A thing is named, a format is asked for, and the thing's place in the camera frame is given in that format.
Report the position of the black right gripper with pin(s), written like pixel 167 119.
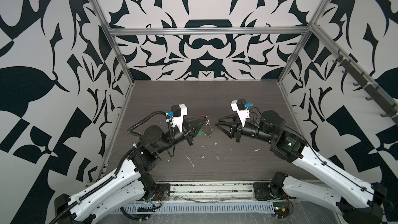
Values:
pixel 238 130

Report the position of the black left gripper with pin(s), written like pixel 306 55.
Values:
pixel 195 121

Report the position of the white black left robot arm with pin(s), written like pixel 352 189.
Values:
pixel 131 180

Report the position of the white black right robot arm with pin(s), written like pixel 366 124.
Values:
pixel 357 201

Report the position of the green circuit board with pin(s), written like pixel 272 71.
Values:
pixel 283 209

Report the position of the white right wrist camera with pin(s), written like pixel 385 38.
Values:
pixel 242 108

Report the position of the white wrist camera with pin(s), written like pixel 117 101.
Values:
pixel 242 108
pixel 175 116

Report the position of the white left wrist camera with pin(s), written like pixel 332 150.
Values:
pixel 175 116

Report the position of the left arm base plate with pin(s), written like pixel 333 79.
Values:
pixel 157 193

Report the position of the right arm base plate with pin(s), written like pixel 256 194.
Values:
pixel 270 191

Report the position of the white slotted cable duct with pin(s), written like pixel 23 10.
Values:
pixel 202 208

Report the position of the aluminium frame top crossbar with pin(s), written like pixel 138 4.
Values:
pixel 207 31

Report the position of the aluminium frame corner post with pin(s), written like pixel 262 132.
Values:
pixel 105 26

